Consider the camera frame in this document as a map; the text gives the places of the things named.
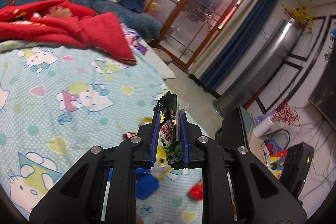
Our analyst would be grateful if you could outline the black green snack packet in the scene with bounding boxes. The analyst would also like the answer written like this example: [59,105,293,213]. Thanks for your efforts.
[154,91,185,170]

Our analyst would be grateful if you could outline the red plastic wrapper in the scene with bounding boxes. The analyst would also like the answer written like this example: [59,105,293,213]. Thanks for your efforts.
[189,180,203,201]

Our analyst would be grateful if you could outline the blue wrapper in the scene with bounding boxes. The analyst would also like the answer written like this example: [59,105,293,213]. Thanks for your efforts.
[135,173,159,200]

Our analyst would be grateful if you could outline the blue curtain right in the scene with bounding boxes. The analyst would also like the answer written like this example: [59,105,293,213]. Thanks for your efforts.
[189,0,278,90]

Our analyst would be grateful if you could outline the white top coffee table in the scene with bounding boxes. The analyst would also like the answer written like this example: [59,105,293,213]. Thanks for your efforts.
[139,39,176,80]

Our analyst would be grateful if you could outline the purple cloth on table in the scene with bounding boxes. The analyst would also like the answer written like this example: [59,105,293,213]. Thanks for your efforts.
[122,27,147,55]

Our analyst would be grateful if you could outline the white vase red flowers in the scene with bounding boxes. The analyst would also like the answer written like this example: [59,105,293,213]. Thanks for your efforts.
[253,102,300,138]

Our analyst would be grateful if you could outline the Hello Kitty light blue quilt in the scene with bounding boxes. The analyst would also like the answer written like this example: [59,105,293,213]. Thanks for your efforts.
[0,40,208,224]

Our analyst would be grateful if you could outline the silver tower air conditioner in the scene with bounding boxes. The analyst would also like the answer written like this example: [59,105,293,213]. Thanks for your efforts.
[213,18,298,118]

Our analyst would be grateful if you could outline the red blanket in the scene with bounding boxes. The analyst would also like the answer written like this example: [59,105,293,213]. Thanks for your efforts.
[1,0,137,65]

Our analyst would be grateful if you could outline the yellow flowers on conditioner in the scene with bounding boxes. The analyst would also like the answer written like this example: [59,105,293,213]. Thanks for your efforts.
[281,4,317,30]

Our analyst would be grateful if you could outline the wall mounted black television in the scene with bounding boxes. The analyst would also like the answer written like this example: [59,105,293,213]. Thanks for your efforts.
[308,47,336,130]

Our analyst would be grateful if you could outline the wooden frame glass door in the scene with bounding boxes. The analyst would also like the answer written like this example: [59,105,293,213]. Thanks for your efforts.
[142,0,264,72]

